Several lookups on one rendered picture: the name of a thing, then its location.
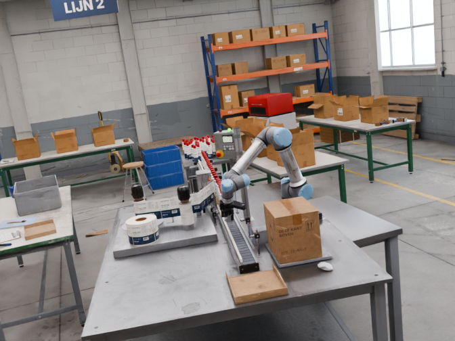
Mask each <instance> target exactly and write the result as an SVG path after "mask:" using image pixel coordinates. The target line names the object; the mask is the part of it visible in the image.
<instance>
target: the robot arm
mask: <svg viewBox="0 0 455 341"><path fill-rule="evenodd" d="M292 139H293V137H292V134H291V132H290V131H289V130H288V129H285V128H283V127H273V126H271V127H267V128H265V129H263V130H262V131H261V132H260V134H258V136H256V137H255V141H254V143H253V144H252V145H251V146H250V148H249V149H247V151H246V152H245V153H244V154H243V156H242V157H241V158H240V159H239V161H237V163H236V164H235V165H234V166H233V167H232V169H231V170H230V171H229V172H226V173H224V174H223V176H222V179H223V181H222V182H221V200H219V208H220V210H221V217H225V218H226V219H225V220H224V221H230V222H231V223H232V222H233V220H234V208H237V209H240V210H245V209H246V204H245V203H242V202H238V201H235V200H234V192H235V191H238V190H239V189H242V188H243V187H246V186H247V185H249V184H250V179H249V177H248V175H246V174H243V175H242V173H243V172H244V171H245V170H246V169H247V168H248V166H249V165H250V164H251V163H252V161H253V160H254V159H255V158H256V157H257V156H258V155H259V153H260V152H261V151H262V149H263V148H266V147H267V146H268V145H269V144H272V145H273V147H274V149H275V150H276V151H277V152H278V153H279V155H280V157H281V159H282V162H283V165H284V167H285V169H286V172H287V174H288V177H287V178H283V179H282V180H281V196H282V200H283V199H289V198H296V197H301V196H303V197H304V198H305V199H306V200H308V199H310V197H312V194H313V187H312V186H311V185H310V184H308V183H307V180H306V178H305V177H303V176H302V174H301V171H300V169H299V166H298V164H297V161H296V159H295V156H294V154H293V151H292V149H291V145H292V143H291V142H292Z"/></svg>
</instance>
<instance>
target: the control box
mask: <svg viewBox="0 0 455 341"><path fill-rule="evenodd" d="M213 135H214V141H215V150H216V153H217V152H220V153H221V156H220V157H217V159H237V153H236V146H235V140H234V139H235V137H234V132H233V130H231V132H228V131H223V132H221V133H219V131H217V132H215V133H213ZM222 135H232V136H233V143H223V140H222ZM223 145H234V149H235V150H225V151H224V150H223Z"/></svg>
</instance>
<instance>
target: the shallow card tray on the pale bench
mask: <svg viewBox="0 0 455 341"><path fill-rule="evenodd" d="M23 226H24V237H25V240H26V241H27V240H32V239H35V238H38V237H43V236H46V235H51V234H55V233H57V231H56V226H55V223H54V221H53V219H50V220H46V221H41V222H38V223H33V224H29V225H23Z"/></svg>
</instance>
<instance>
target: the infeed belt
mask: <svg viewBox="0 0 455 341"><path fill-rule="evenodd" d="M226 223H227V225H228V228H229V230H230V233H231V234H232V237H233V239H234V241H235V244H236V246H237V248H238V251H239V253H240V255H241V257H242V263H241V262H240V260H239V258H238V260H239V262H240V264H241V266H242V265H249V264H254V263H256V261H255V259H254V257H253V255H252V253H251V251H250V249H249V247H248V245H247V243H246V241H245V239H244V237H243V235H242V233H241V231H240V229H239V227H238V225H237V223H236V222H235V220H233V222H232V223H231V222H230V221H226ZM231 242H232V241H231ZM232 245H233V244H232ZM233 247H234V246H233ZM234 250H235V248H234ZM235 252H236V251H235ZM236 255H237V254H236ZM237 256H238V255H237Z"/></svg>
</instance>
